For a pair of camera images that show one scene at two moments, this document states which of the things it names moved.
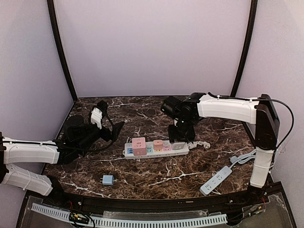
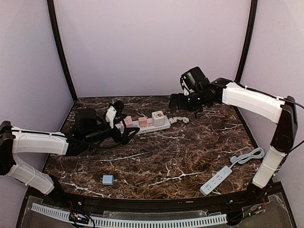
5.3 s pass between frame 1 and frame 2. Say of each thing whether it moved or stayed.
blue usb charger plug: stayed
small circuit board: stayed
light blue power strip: stayed
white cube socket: moved
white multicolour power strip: moved
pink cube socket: moved
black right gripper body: moved
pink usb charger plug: moved
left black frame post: stayed
